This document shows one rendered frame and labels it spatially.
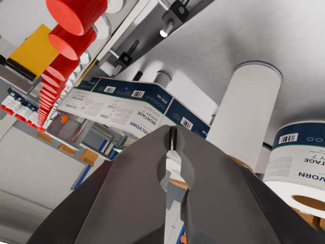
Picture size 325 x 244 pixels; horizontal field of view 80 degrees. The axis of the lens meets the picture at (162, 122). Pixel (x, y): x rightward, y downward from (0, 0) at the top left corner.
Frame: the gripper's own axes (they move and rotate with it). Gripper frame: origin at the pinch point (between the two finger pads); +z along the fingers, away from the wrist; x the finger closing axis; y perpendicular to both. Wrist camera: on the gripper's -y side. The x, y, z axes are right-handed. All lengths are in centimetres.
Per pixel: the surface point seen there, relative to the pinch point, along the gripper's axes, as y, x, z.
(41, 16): -4, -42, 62
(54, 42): -3.5, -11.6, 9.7
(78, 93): 17, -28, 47
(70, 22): -5.5, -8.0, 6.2
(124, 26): -3.5, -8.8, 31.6
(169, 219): 476, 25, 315
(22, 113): 90, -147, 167
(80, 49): -2.9, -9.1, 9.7
